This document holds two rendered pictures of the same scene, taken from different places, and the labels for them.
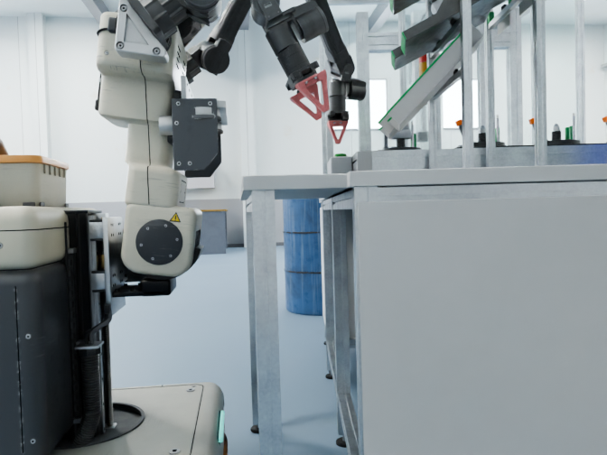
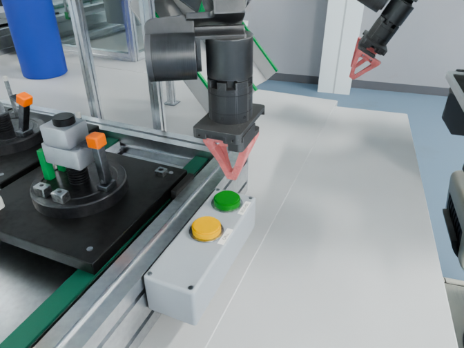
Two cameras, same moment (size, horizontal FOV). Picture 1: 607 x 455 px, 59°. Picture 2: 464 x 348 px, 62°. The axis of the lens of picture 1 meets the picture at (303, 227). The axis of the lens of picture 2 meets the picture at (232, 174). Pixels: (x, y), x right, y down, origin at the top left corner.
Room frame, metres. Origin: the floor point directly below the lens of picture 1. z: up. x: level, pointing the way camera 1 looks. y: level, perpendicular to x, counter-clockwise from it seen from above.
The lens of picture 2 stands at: (2.23, 0.07, 1.31)
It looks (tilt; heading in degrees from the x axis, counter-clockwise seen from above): 32 degrees down; 203
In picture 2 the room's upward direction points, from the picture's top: straight up
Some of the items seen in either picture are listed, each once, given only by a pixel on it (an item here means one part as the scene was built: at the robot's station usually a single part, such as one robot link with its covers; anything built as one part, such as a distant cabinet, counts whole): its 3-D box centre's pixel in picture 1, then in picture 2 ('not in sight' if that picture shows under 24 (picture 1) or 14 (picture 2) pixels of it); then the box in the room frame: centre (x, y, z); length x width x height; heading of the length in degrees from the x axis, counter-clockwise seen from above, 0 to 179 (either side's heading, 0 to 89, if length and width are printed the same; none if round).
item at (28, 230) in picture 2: not in sight; (83, 195); (1.87, -0.34, 0.96); 0.24 x 0.24 x 0.02; 0
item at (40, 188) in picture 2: not in sight; (43, 189); (1.92, -0.36, 1.00); 0.02 x 0.01 x 0.02; 90
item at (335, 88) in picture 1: (339, 89); (224, 55); (1.80, -0.13, 1.18); 0.07 x 0.06 x 0.07; 119
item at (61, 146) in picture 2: (403, 128); (63, 137); (1.87, -0.36, 1.06); 0.08 x 0.04 x 0.07; 91
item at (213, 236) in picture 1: (207, 230); not in sight; (11.02, 1.97, 0.43); 1.60 x 0.82 x 0.86; 7
